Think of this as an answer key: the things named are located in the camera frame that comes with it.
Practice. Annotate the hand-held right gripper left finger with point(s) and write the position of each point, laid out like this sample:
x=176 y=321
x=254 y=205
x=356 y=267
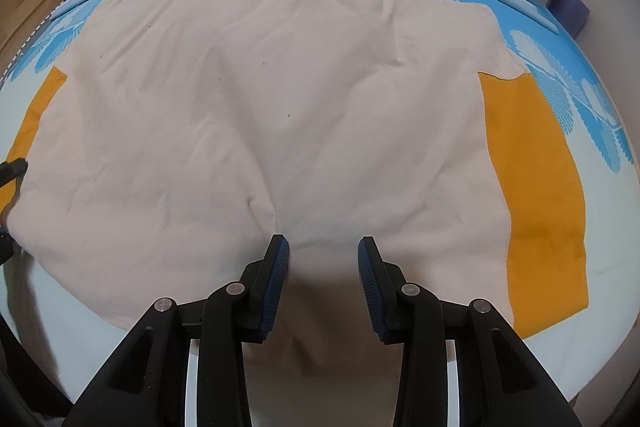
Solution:
x=277 y=282

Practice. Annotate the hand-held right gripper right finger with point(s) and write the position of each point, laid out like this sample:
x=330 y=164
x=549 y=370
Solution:
x=368 y=288

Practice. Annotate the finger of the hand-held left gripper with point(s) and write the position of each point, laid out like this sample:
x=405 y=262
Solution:
x=12 y=172
x=4 y=247

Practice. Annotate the beige shirt with orange sleeves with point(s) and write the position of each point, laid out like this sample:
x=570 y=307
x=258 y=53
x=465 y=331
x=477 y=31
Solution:
x=300 y=107

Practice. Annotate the blue patterned bed sheet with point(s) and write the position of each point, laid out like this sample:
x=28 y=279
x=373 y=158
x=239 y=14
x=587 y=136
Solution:
x=607 y=232

